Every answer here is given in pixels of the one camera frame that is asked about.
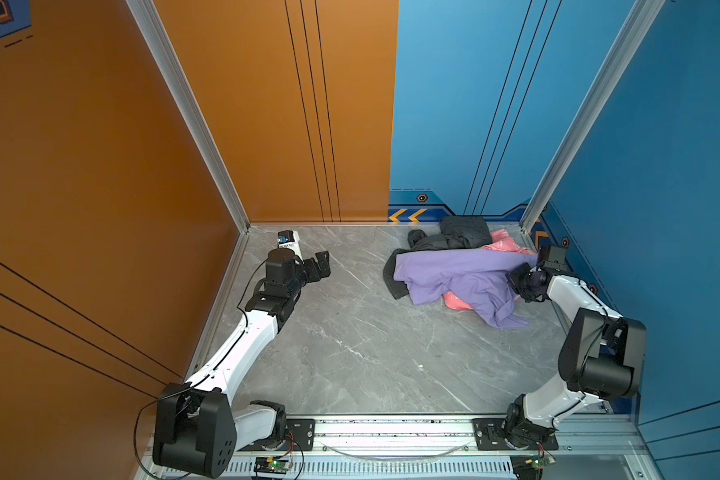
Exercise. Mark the green circuit board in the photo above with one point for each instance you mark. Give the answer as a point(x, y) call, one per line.
point(271, 467)

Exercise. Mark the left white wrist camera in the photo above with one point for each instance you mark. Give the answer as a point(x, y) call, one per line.
point(289, 239)

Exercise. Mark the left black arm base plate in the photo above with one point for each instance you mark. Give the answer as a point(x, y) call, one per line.
point(302, 430)

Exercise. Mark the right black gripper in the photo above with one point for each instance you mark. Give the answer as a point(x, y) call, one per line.
point(513, 276)

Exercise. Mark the aluminium front rail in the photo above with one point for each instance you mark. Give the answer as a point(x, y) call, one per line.
point(442, 446)

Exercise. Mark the purple cloth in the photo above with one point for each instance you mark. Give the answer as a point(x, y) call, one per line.
point(475, 276)

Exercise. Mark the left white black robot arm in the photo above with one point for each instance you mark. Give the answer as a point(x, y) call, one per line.
point(197, 430)

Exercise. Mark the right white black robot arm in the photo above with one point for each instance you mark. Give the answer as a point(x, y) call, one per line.
point(600, 360)

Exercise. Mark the small right circuit board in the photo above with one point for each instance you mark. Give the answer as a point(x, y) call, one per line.
point(540, 461)

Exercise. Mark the black cloth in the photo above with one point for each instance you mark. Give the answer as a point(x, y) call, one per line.
point(455, 232)

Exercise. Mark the right aluminium corner post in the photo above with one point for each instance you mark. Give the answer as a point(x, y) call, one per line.
point(629, 38)

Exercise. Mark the left aluminium corner post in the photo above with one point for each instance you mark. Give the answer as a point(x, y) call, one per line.
point(147, 18)

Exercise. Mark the aluminium corner post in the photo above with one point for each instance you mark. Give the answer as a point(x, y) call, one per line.
point(629, 38)
point(147, 18)

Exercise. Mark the pink patterned cloth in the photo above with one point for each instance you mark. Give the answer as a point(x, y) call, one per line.
point(502, 242)

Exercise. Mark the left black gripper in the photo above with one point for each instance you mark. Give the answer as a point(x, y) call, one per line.
point(321, 264)

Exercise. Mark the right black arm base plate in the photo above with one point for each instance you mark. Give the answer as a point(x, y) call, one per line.
point(491, 434)

